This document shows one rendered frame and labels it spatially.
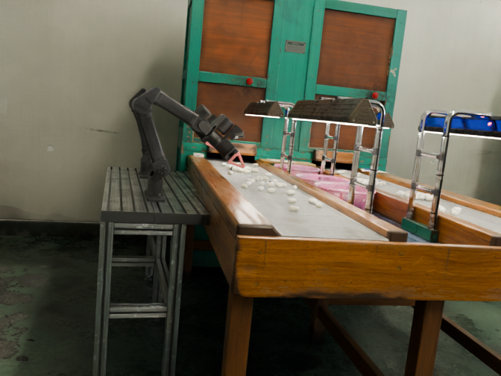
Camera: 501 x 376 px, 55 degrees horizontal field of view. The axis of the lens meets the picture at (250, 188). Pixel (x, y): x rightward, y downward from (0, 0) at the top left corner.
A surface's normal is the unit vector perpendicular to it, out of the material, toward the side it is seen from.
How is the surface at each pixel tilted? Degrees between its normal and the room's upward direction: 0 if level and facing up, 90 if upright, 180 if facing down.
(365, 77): 90
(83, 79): 90
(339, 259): 90
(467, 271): 91
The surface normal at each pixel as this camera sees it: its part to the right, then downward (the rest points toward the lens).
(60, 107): 0.26, 0.17
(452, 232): -0.98, -0.07
